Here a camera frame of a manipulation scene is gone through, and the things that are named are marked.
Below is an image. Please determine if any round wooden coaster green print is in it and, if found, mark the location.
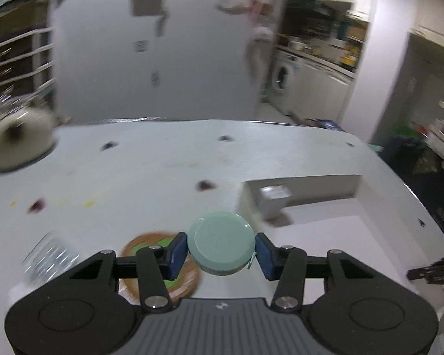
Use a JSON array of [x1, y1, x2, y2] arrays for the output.
[[118, 231, 202, 306]]

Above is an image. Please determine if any white washing machine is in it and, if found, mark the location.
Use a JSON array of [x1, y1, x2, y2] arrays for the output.
[[271, 50, 305, 116]]

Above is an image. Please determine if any white clear suction knob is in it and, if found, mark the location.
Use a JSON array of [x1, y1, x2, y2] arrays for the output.
[[9, 229, 82, 300]]

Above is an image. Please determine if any grey plug adapter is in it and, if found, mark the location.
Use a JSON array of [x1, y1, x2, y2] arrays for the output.
[[258, 185, 293, 220]]

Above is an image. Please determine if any white frame shelf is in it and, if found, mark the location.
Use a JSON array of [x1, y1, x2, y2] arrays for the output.
[[0, 0, 57, 106]]

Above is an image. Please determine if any white cardboard box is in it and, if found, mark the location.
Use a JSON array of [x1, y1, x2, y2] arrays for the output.
[[237, 174, 444, 304]]

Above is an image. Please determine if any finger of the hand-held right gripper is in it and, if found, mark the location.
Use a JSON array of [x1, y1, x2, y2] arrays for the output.
[[408, 253, 444, 285]]

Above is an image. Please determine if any white kettle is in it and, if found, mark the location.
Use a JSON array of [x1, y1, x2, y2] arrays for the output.
[[0, 109, 59, 173]]

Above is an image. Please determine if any mint green round tape measure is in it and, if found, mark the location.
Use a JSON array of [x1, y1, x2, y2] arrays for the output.
[[187, 211, 255, 277]]

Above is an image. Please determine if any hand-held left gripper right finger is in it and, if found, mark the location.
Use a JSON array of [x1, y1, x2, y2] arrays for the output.
[[255, 233, 393, 310]]

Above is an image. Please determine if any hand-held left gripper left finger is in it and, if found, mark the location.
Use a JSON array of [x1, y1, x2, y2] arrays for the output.
[[68, 232, 188, 311]]

